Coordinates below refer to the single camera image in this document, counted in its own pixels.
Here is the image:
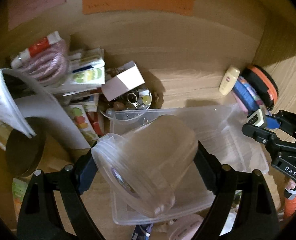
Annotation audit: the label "small patterned square object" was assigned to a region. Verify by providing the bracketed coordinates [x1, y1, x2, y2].
[247, 108, 267, 128]

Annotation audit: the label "clear plastic jar purple label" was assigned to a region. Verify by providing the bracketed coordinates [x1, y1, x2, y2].
[92, 115, 198, 218]

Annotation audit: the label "person's hand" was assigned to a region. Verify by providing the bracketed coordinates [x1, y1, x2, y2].
[284, 177, 296, 192]

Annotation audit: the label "black orange round case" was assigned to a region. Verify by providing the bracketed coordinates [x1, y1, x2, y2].
[241, 64, 279, 111]

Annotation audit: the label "orange green tube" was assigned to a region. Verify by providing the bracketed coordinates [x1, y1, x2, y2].
[12, 178, 28, 221]

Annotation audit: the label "clear plastic storage bin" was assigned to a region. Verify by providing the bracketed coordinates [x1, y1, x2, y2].
[110, 105, 269, 225]

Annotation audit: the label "blue packet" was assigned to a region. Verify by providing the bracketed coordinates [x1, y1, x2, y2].
[232, 76, 271, 116]

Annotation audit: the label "cream small lotion bottle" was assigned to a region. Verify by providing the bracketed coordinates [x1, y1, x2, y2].
[219, 65, 240, 96]

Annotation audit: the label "brown ceramic mug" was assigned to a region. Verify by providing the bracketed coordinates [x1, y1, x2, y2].
[5, 117, 47, 177]

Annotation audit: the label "blue small card box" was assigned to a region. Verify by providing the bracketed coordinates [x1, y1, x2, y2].
[131, 224, 153, 240]

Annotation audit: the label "fruit pattern booklet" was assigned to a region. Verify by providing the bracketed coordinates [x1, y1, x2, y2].
[64, 67, 106, 147]

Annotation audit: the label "white paper folder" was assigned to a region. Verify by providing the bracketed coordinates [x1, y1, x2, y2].
[0, 68, 90, 150]

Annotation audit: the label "clear bowl of trinkets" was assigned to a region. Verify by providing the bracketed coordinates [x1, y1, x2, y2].
[98, 85, 152, 121]

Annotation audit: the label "white pink small box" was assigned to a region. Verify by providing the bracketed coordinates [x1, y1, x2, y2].
[101, 61, 145, 102]

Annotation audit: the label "stack of sachets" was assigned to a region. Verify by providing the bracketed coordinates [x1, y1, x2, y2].
[68, 48, 105, 85]

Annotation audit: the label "small white orange tube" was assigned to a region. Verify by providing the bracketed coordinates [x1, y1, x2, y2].
[10, 31, 62, 69]

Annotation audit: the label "pink sticky note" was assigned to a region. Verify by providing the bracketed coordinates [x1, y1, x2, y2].
[8, 0, 66, 30]

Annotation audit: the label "pink coiled cord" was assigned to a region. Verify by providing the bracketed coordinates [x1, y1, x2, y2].
[17, 39, 70, 84]

